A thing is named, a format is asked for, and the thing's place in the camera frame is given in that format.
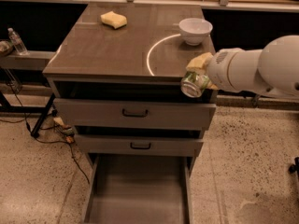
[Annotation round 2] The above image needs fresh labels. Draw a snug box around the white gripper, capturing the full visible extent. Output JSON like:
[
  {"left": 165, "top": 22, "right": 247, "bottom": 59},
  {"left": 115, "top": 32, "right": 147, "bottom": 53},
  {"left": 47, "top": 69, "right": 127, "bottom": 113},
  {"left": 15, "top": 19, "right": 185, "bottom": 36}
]
[{"left": 186, "top": 48, "right": 244, "bottom": 92}]

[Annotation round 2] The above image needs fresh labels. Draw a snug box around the green soda can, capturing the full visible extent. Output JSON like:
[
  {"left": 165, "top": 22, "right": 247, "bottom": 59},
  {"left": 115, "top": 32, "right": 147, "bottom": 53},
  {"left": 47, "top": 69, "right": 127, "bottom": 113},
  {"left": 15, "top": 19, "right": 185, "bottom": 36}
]
[{"left": 180, "top": 71, "right": 210, "bottom": 98}]

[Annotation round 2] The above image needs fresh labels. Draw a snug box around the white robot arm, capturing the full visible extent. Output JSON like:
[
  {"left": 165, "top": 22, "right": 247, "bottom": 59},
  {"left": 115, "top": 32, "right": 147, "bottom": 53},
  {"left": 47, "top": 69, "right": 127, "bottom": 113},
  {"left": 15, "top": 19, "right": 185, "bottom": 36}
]
[{"left": 181, "top": 35, "right": 299, "bottom": 99}]

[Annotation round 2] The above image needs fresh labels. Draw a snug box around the grey drawer cabinet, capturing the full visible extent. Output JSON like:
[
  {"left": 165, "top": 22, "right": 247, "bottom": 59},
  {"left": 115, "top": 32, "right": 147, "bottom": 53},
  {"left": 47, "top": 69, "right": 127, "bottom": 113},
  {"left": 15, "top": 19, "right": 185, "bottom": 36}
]
[{"left": 41, "top": 2, "right": 224, "bottom": 173}]

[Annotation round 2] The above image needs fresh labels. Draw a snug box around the grey top drawer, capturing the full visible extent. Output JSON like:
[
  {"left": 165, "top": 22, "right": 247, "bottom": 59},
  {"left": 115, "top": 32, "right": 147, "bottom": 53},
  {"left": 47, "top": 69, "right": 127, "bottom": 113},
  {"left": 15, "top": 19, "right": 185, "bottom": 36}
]
[{"left": 54, "top": 98, "right": 216, "bottom": 130}]

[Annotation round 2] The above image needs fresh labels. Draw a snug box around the grey drawer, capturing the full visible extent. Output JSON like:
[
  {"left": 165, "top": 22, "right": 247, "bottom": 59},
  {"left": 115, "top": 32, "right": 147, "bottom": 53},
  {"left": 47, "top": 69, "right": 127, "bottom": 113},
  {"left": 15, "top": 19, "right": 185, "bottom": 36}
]
[
  {"left": 80, "top": 154, "right": 193, "bottom": 224},
  {"left": 54, "top": 98, "right": 216, "bottom": 130},
  {"left": 75, "top": 134, "right": 203, "bottom": 157}
]

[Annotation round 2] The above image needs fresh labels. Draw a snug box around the grey middle drawer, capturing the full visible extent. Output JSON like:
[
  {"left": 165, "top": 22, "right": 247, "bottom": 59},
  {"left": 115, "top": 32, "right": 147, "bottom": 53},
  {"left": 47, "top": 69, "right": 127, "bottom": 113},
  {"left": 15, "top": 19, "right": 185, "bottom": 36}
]
[{"left": 75, "top": 134, "right": 203, "bottom": 157}]

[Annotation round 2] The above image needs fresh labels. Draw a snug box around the grey bottom drawer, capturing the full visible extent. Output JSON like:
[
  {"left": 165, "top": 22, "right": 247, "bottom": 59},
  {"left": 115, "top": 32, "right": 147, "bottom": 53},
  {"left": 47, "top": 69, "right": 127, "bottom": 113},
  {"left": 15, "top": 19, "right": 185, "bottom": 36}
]
[{"left": 80, "top": 154, "right": 193, "bottom": 224}]

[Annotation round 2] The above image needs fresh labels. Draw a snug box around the white bowl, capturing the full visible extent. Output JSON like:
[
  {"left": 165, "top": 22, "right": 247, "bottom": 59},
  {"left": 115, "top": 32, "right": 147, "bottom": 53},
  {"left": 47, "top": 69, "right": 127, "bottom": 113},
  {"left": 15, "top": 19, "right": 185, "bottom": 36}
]
[{"left": 178, "top": 18, "right": 213, "bottom": 46}]

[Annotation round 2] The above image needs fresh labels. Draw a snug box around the yellow sponge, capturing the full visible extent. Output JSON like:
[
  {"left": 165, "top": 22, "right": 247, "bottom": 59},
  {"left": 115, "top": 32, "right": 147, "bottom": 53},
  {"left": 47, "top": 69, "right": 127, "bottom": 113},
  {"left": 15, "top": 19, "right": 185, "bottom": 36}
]
[{"left": 100, "top": 11, "right": 127, "bottom": 29}]

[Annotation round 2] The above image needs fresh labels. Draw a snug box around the black chair caster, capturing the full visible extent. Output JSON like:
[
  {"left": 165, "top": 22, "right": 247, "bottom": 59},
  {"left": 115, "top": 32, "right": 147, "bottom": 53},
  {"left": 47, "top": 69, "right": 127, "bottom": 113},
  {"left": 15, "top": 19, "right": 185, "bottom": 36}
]
[{"left": 288, "top": 157, "right": 299, "bottom": 179}]

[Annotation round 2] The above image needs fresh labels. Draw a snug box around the black table leg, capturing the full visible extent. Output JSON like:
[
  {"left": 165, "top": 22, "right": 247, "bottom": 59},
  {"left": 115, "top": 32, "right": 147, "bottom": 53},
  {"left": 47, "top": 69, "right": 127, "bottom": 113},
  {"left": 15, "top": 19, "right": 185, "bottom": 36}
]
[{"left": 31, "top": 94, "right": 55, "bottom": 138}]

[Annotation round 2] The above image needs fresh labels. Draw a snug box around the clear plastic water bottle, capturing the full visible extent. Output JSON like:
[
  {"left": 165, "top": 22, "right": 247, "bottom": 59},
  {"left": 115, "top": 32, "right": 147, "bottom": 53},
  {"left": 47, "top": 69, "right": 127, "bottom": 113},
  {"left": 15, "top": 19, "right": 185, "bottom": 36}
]
[{"left": 7, "top": 28, "right": 28, "bottom": 55}]

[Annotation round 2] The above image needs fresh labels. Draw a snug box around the dish on side shelf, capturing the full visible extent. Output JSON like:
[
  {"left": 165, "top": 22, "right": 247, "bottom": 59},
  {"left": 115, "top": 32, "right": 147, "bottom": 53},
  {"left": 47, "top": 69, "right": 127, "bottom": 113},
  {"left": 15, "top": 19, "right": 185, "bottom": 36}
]
[{"left": 0, "top": 40, "right": 13, "bottom": 57}]

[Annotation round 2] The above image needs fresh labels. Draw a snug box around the grey side shelf rail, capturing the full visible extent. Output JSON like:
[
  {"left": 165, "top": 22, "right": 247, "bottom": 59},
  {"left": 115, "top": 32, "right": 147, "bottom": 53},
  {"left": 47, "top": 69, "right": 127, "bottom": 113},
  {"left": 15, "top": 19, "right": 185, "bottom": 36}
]
[{"left": 0, "top": 50, "right": 55, "bottom": 71}]

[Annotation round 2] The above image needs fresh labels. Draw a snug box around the black floor cable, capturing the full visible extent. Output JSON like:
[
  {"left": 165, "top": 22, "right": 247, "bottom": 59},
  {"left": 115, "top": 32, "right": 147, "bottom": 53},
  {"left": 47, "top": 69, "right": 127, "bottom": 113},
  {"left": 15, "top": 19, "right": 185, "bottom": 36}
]
[{"left": 0, "top": 81, "right": 91, "bottom": 185}]

